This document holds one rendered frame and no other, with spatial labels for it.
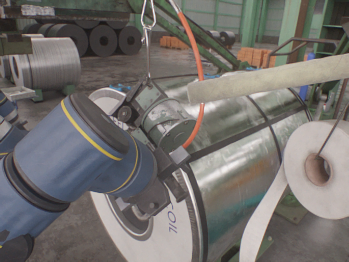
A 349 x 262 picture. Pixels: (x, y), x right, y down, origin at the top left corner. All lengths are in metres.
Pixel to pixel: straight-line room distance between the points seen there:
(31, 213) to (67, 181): 0.06
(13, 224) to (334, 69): 0.46
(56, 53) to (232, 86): 5.82
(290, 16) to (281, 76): 5.29
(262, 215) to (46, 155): 0.45
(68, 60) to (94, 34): 7.24
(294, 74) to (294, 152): 0.17
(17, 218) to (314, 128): 0.44
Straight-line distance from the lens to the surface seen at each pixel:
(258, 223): 0.60
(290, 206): 2.84
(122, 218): 1.66
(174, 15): 2.03
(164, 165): 0.50
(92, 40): 13.22
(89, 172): 0.31
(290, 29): 5.64
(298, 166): 0.49
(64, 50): 6.19
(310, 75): 0.39
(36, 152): 0.32
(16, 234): 0.37
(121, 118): 0.87
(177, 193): 0.71
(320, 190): 0.47
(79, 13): 1.71
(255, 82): 0.37
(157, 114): 0.72
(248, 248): 0.65
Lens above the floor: 1.66
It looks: 23 degrees down
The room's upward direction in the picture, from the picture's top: 3 degrees clockwise
